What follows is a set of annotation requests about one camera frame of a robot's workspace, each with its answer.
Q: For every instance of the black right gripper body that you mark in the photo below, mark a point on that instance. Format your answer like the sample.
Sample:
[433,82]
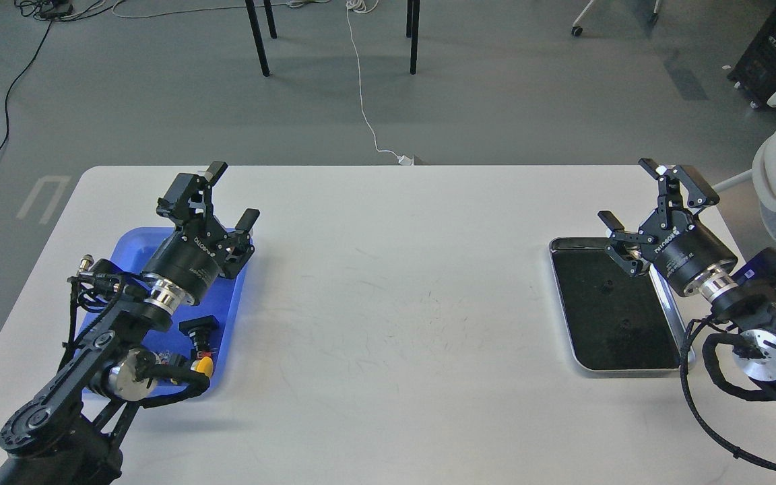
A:
[681,254]

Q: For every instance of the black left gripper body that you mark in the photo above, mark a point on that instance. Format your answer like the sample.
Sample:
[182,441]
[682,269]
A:
[192,265]

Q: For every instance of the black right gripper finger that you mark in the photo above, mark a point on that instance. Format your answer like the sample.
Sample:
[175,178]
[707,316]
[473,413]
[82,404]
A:
[682,194]
[626,248]

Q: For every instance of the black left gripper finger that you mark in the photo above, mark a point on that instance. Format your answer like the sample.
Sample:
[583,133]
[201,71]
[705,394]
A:
[240,236]
[188,202]

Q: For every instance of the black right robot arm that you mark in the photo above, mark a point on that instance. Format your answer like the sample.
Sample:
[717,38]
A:
[740,352]

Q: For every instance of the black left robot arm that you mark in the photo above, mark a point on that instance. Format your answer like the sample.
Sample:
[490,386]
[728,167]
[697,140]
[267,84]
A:
[71,431]

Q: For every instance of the blue plastic tray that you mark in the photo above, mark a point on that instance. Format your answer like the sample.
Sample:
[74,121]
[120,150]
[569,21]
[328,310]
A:
[132,252]

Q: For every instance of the metal tray with black mat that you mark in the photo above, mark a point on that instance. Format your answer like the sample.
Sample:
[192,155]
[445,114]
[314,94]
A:
[618,325]

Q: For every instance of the white chair base with caster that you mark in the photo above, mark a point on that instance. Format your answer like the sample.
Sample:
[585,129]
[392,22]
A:
[596,16]

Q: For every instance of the black push button switch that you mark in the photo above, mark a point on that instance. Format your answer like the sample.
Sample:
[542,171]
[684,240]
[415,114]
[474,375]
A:
[199,331]

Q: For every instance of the yellow push button switch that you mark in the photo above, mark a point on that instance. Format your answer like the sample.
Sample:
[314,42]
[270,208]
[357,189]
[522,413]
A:
[202,363]

